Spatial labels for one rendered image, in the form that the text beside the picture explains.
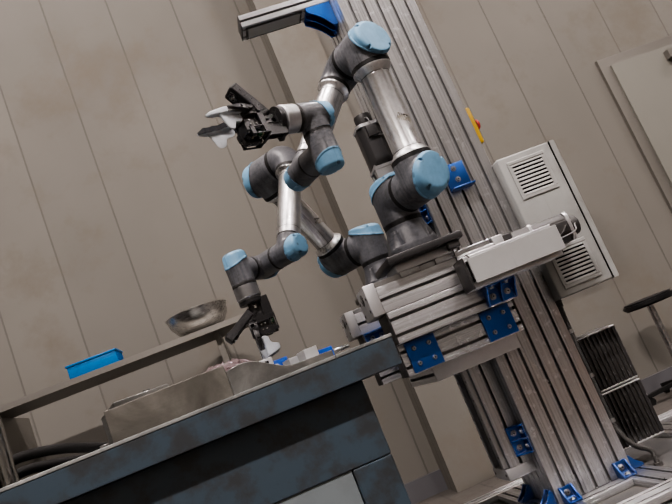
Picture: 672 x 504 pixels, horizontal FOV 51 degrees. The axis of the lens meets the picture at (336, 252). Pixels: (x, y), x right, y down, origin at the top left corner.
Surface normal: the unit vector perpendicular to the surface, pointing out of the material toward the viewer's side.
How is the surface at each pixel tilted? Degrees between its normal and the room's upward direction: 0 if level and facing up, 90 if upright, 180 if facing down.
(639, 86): 90
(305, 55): 90
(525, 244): 90
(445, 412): 90
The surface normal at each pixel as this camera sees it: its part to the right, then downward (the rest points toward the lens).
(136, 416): 0.11, -0.24
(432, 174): 0.53, -0.23
